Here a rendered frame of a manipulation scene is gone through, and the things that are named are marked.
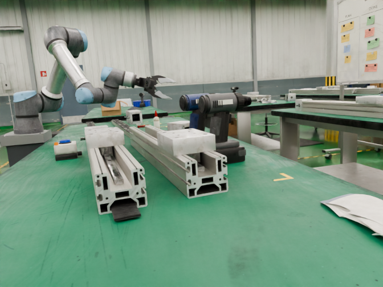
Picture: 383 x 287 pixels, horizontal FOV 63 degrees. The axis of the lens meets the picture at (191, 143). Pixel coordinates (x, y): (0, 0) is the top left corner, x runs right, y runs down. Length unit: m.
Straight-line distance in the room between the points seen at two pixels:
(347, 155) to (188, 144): 2.71
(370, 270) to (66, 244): 0.45
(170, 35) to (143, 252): 12.32
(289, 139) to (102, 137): 2.22
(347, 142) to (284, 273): 2.93
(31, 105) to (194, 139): 1.32
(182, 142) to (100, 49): 11.75
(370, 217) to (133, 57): 12.03
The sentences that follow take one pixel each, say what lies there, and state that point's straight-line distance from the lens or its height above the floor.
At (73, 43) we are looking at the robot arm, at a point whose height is 1.28.
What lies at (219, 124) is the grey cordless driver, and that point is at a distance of 0.98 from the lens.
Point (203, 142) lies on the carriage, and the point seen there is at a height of 0.89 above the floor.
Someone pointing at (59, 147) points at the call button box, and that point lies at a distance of 1.29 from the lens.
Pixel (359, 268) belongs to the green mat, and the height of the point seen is 0.78.
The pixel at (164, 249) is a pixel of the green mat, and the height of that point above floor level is 0.78.
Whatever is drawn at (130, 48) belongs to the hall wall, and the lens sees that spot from 12.48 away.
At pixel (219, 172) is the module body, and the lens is 0.72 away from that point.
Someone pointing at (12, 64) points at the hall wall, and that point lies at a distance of 12.85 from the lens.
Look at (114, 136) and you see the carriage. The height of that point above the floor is 0.89.
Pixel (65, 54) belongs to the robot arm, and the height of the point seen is 1.22.
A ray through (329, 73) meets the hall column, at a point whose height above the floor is 1.19.
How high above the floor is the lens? 1.02
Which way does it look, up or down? 10 degrees down
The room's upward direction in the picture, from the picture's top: 4 degrees counter-clockwise
